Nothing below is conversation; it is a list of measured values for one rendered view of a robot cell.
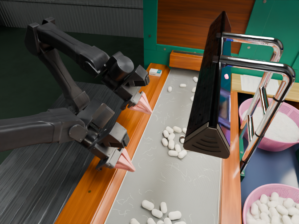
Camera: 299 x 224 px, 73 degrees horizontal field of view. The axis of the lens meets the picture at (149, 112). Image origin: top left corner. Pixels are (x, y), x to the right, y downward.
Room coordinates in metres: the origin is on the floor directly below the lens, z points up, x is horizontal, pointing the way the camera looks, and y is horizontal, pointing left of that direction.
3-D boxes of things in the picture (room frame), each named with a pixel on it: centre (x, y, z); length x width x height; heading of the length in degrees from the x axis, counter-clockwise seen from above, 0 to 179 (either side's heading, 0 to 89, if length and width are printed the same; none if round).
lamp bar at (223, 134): (0.51, -0.19, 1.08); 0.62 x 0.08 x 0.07; 163
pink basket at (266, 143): (0.60, -0.50, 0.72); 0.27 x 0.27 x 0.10
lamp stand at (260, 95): (0.49, -0.26, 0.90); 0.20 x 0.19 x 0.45; 163
